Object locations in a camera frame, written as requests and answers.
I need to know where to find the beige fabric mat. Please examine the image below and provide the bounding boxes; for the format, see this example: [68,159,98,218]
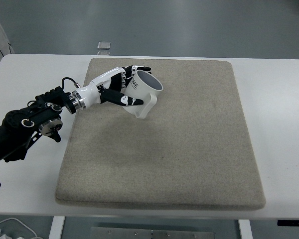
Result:
[55,58,266,211]

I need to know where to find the white table leg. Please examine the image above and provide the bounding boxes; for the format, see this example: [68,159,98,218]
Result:
[238,220,253,239]
[48,216,65,239]

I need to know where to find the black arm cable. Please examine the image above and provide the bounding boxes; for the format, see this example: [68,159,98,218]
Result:
[61,77,81,92]

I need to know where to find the white HOME mug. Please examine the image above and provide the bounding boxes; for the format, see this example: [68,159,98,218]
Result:
[123,70,163,119]

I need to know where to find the right white table leg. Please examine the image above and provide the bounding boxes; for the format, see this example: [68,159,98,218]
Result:
[238,220,253,239]

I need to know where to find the left white table leg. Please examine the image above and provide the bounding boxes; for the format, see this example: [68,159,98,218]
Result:
[48,216,65,239]

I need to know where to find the upper metal floor plate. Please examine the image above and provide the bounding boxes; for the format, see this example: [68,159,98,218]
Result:
[97,41,111,50]

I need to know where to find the black table control panel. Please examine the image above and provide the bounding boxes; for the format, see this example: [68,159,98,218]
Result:
[277,220,299,227]

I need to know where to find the white cable on floor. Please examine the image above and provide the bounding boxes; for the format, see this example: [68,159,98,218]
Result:
[0,217,38,239]

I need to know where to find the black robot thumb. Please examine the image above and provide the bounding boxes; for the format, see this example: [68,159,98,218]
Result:
[100,90,144,106]

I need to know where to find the lower metal floor plate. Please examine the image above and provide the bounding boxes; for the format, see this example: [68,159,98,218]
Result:
[97,51,110,56]

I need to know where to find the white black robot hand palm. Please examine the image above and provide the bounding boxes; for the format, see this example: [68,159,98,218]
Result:
[70,67,126,110]

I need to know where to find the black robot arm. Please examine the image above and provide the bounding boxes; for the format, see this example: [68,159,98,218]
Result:
[0,65,151,162]

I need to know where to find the metal floor plate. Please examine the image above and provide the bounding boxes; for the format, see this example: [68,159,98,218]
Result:
[97,51,110,56]
[97,41,111,50]

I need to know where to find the grey metal base plate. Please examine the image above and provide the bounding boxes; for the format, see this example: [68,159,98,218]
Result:
[90,227,215,239]

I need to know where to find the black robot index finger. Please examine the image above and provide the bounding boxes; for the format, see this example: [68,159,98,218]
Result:
[123,65,151,74]

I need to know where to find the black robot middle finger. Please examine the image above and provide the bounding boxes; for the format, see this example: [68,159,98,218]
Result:
[122,72,135,81]

